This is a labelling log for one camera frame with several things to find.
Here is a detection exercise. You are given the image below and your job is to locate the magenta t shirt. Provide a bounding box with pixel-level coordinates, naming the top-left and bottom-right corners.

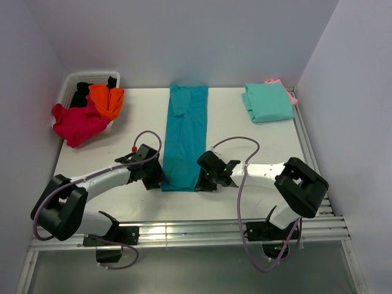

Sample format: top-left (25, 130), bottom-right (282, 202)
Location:
top-left (51, 100), bottom-right (110, 148)

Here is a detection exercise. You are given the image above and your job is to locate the black t shirt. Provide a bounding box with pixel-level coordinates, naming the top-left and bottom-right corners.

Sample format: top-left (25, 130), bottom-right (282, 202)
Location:
top-left (70, 76), bottom-right (118, 108)

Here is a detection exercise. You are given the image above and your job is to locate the folded mint t shirt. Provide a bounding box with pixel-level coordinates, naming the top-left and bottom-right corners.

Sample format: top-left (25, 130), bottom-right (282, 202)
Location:
top-left (241, 83), bottom-right (294, 123)

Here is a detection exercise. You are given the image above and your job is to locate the orange t shirt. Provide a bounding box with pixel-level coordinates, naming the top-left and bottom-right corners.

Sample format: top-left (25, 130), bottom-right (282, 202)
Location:
top-left (88, 85), bottom-right (124, 121)

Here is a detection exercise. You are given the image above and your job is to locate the teal t shirt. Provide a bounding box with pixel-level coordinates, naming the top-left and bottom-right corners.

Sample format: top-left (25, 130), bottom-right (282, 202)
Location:
top-left (161, 84), bottom-right (208, 192)

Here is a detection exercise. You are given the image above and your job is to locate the white plastic laundry basket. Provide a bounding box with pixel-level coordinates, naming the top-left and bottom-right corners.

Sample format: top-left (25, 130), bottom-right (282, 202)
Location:
top-left (52, 72), bottom-right (120, 132)

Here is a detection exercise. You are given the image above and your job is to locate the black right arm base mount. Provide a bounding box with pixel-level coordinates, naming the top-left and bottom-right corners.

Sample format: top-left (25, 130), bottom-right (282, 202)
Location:
top-left (244, 221), bottom-right (302, 260)

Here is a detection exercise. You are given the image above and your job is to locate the folded pink t shirt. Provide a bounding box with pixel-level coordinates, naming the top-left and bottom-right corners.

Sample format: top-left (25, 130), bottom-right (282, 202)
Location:
top-left (264, 78), bottom-right (298, 107)

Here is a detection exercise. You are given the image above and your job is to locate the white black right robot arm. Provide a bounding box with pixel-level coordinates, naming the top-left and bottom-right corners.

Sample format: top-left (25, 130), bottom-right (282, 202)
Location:
top-left (196, 151), bottom-right (329, 241)

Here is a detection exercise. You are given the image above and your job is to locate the aluminium table edge rail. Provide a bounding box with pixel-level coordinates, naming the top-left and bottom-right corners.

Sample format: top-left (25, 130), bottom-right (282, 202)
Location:
top-left (29, 217), bottom-right (352, 252)

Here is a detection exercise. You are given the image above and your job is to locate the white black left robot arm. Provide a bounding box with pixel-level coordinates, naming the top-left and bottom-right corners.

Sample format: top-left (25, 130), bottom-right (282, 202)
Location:
top-left (31, 144), bottom-right (165, 244)

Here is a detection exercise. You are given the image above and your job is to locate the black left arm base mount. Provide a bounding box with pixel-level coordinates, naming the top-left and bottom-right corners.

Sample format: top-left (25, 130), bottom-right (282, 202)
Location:
top-left (82, 226), bottom-right (140, 270)

